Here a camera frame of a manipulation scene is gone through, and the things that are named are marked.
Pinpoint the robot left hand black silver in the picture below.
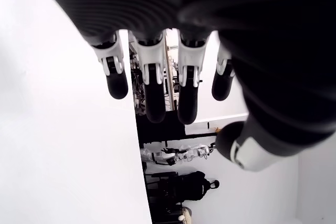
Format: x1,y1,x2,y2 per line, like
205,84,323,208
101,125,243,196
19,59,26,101
31,0,336,173

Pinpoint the black cabinet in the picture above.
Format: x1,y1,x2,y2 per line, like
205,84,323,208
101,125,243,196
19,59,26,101
136,110,186,142

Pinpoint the black gantry bar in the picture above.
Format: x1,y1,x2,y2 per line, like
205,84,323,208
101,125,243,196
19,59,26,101
143,131,218,145

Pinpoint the silver humanoid robot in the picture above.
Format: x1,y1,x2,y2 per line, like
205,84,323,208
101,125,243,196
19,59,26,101
140,142,217,167

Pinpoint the beige shoe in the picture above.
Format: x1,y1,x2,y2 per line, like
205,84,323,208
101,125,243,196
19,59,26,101
178,207,193,224

